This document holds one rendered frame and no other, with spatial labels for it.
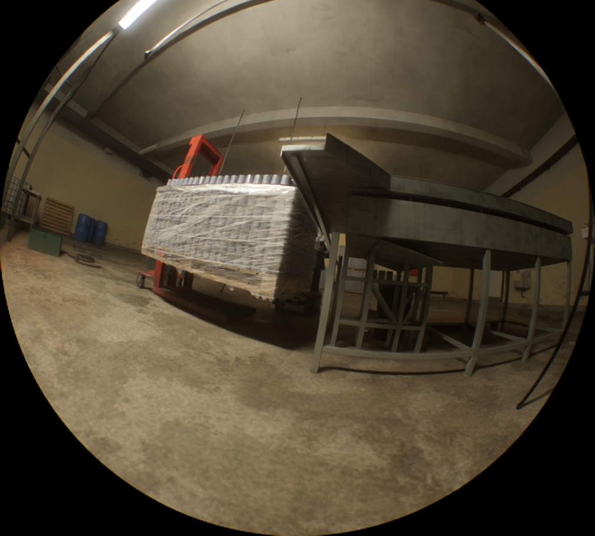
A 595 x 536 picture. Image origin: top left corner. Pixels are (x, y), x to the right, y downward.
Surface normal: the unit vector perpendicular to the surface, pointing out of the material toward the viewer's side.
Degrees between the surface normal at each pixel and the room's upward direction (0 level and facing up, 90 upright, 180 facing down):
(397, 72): 180
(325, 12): 180
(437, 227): 90
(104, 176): 90
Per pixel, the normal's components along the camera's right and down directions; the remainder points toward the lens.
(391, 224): -0.24, -0.21
